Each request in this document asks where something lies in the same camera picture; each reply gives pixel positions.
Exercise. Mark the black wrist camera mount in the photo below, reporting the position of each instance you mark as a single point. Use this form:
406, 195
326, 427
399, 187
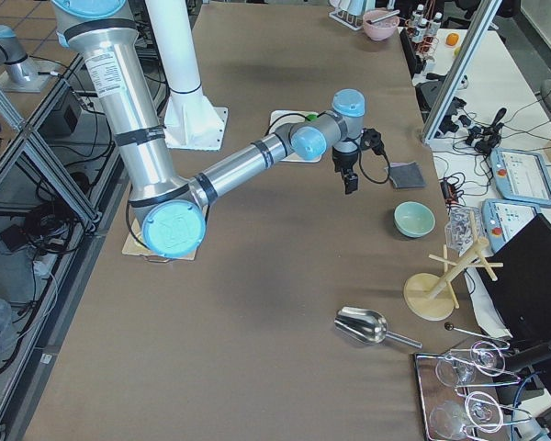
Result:
371, 140

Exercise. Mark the wooden cutting board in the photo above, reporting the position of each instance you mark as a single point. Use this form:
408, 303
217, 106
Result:
172, 230

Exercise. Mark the teach pendant lower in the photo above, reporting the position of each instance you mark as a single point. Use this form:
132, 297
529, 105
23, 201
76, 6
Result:
503, 219

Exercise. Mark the aluminium frame post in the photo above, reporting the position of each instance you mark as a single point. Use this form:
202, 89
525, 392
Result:
479, 25

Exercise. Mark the teach pendant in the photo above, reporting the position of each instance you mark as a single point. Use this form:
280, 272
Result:
521, 176
503, 219

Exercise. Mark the wooden mug tree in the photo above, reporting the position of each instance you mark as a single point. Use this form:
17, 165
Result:
432, 297

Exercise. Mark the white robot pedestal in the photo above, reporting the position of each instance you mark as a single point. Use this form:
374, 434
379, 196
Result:
191, 121

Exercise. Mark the metal scoop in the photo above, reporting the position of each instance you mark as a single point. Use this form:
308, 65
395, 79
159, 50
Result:
368, 327

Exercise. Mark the wine glass rack tray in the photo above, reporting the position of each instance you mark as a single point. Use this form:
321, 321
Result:
458, 392

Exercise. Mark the pink bowl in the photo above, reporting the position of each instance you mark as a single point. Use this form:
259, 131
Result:
380, 24

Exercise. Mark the grey folded cloth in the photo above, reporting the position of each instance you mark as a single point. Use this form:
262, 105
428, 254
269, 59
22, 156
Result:
406, 176

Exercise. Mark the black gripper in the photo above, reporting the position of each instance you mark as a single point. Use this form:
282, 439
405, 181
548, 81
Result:
342, 161

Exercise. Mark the orange fruit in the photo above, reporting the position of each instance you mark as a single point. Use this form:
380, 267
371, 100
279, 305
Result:
452, 39

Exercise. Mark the teach pendant upper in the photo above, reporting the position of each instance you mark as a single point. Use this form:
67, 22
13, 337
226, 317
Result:
521, 176

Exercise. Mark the mint green bowl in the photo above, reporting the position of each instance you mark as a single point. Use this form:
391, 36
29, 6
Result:
413, 219

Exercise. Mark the white plastic tray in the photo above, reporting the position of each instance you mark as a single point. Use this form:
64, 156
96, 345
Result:
305, 146

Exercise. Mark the black monitor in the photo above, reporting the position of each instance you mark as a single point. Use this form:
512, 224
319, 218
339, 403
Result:
522, 293

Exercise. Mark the copper bottle rack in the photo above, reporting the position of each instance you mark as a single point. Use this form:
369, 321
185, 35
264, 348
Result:
421, 29

